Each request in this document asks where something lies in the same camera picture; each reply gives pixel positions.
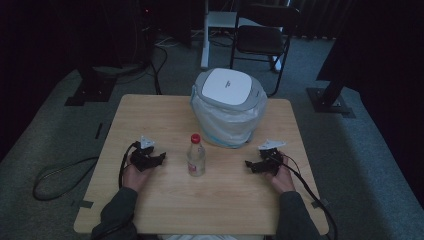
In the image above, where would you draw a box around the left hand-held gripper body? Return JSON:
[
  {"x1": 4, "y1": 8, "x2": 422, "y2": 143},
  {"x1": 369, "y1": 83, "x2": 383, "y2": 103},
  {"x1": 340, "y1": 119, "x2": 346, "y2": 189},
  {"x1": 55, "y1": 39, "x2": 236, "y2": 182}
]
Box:
[{"x1": 129, "y1": 135, "x2": 158, "y2": 173}]

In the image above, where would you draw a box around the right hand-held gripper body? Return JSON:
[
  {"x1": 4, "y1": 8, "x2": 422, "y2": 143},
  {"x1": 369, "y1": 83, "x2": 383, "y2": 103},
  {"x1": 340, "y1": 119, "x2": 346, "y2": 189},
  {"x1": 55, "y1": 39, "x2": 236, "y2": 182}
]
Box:
[{"x1": 257, "y1": 138, "x2": 287, "y2": 177}]

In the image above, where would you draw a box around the clear bottle with red cap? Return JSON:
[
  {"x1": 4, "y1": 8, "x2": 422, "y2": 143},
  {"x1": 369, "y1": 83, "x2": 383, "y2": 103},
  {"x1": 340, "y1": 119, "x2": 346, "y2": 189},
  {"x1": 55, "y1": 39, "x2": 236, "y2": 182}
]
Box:
[{"x1": 186, "y1": 133, "x2": 207, "y2": 178}]

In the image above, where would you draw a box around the grey trash can white lid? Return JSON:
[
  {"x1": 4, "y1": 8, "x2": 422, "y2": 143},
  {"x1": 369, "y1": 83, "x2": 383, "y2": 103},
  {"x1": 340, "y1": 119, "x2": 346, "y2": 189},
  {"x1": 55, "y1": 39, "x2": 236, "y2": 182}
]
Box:
[{"x1": 190, "y1": 67, "x2": 269, "y2": 150}]

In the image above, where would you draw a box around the person's left hand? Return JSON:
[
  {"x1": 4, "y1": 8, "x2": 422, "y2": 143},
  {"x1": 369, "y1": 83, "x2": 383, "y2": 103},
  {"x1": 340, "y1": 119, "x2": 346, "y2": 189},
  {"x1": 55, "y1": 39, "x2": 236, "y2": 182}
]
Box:
[{"x1": 122, "y1": 162, "x2": 155, "y2": 194}]

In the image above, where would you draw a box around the person's right hand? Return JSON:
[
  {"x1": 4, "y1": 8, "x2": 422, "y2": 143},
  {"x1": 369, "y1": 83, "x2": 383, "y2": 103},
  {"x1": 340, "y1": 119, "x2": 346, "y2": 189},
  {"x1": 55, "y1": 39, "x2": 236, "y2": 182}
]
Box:
[{"x1": 264, "y1": 152, "x2": 297, "y2": 195}]

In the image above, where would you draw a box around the translucent white plastic bag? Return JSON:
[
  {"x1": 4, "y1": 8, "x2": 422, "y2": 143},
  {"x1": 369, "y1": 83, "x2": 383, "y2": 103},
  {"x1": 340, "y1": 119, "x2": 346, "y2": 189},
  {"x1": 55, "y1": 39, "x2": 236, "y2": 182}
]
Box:
[{"x1": 189, "y1": 84, "x2": 269, "y2": 150}]

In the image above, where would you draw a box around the black tape strip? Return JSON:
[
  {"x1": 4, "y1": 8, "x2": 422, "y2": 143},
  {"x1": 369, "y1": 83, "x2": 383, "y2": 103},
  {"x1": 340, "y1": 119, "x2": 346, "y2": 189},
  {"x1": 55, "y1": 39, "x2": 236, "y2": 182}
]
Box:
[{"x1": 94, "y1": 122, "x2": 105, "y2": 141}]

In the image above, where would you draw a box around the black folding chair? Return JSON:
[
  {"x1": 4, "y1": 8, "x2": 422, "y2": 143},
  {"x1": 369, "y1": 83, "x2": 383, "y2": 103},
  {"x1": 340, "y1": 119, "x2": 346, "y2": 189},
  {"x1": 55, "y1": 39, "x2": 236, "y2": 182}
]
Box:
[{"x1": 229, "y1": 2, "x2": 300, "y2": 98}]

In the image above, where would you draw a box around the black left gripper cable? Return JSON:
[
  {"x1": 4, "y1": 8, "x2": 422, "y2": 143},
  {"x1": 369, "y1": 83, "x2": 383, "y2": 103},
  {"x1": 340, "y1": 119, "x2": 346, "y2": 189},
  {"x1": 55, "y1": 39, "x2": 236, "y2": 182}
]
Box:
[{"x1": 117, "y1": 141, "x2": 141, "y2": 190}]

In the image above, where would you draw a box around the black hanging cable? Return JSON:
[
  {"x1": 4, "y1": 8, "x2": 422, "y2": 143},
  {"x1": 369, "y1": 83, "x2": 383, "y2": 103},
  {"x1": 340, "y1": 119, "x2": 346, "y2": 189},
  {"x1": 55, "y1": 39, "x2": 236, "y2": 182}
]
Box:
[{"x1": 150, "y1": 43, "x2": 169, "y2": 96}]

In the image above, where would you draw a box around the black stand with base plate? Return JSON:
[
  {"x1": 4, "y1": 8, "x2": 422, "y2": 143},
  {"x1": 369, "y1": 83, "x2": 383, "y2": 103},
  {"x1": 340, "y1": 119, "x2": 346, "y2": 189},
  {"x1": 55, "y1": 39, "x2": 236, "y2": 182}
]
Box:
[
  {"x1": 305, "y1": 49, "x2": 357, "y2": 119},
  {"x1": 64, "y1": 65, "x2": 118, "y2": 108}
]

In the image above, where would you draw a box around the black cable on floor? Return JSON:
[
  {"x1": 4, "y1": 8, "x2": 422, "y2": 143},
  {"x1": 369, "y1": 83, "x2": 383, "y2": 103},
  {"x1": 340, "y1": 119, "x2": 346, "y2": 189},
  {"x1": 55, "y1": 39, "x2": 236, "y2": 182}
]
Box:
[{"x1": 32, "y1": 155, "x2": 100, "y2": 202}]

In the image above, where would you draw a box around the white desk frame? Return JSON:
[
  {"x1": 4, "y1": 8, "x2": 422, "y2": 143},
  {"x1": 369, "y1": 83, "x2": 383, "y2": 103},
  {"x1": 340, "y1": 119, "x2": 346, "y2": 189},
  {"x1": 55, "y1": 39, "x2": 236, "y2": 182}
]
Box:
[{"x1": 200, "y1": 0, "x2": 242, "y2": 70}]

